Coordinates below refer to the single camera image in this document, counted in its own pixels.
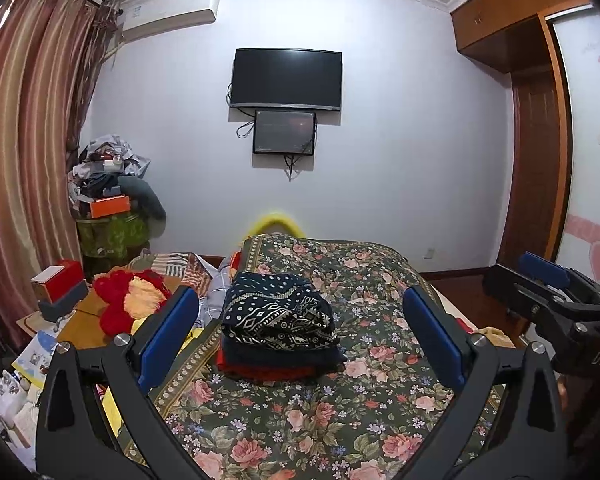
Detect red fuzzy cloth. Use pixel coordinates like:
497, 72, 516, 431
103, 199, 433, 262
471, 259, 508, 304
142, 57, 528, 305
94, 269, 173, 337

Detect blue jeans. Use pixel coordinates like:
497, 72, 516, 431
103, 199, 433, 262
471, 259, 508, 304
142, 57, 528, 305
222, 337, 348, 376

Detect black wall television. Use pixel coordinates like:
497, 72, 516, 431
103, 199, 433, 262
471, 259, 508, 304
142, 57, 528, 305
230, 47, 343, 112

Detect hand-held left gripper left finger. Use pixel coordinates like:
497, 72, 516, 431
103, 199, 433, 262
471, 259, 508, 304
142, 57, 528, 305
35, 285, 206, 480

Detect floral blanket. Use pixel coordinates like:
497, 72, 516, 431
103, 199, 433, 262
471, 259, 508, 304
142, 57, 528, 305
125, 232, 506, 480

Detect wooden bedside table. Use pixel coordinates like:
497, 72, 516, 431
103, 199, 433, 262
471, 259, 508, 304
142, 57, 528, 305
57, 285, 146, 351

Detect wooden overhead cabinet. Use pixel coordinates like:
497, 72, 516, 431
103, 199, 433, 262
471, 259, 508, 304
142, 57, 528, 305
450, 0, 593, 73

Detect wooden door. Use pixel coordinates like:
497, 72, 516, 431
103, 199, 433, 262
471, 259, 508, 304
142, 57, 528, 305
497, 15, 573, 281

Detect white sliding wardrobe door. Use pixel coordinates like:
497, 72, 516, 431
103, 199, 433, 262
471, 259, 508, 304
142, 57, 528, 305
550, 2, 600, 291

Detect checked grey cloth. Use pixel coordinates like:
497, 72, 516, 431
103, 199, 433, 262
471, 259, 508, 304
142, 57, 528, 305
200, 255, 237, 321

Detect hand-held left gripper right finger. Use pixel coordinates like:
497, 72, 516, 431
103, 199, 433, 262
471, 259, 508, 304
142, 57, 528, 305
402, 285, 568, 480

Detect navy patterned hooded jacket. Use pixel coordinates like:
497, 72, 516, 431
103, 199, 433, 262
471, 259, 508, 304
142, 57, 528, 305
220, 271, 342, 353

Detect white air conditioner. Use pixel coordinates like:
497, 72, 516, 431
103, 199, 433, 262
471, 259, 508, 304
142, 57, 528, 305
120, 0, 222, 43

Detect red white box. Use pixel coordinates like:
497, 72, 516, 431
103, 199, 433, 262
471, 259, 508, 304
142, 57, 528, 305
30, 259, 85, 301

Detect grey cushion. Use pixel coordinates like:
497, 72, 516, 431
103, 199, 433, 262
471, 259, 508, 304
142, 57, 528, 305
117, 177, 167, 223

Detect orange box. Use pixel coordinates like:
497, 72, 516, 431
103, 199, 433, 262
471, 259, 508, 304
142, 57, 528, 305
90, 195, 132, 219

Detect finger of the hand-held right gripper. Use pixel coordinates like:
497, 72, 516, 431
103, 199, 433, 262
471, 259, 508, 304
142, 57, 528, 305
482, 266, 592, 332
518, 251, 600, 307

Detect pile of clutter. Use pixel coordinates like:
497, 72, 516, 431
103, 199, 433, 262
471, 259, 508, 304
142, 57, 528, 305
67, 134, 153, 211

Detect pile of papers and booklets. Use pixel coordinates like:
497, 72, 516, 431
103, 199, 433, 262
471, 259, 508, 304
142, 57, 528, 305
0, 310, 76, 461

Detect striped brown curtain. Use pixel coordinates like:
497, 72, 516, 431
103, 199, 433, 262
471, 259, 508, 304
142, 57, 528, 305
0, 0, 121, 356

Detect yellow ring-shaped object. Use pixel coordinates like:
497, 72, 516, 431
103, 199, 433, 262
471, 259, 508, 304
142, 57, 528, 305
242, 212, 306, 238

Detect striped patchwork cloth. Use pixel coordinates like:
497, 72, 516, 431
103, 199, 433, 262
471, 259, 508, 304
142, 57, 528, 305
130, 250, 216, 301

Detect small black wall monitor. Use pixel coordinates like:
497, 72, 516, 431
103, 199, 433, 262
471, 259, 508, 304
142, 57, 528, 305
252, 108, 317, 157

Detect red garment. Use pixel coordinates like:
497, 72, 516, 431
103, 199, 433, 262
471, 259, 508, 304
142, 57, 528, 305
215, 347, 326, 386

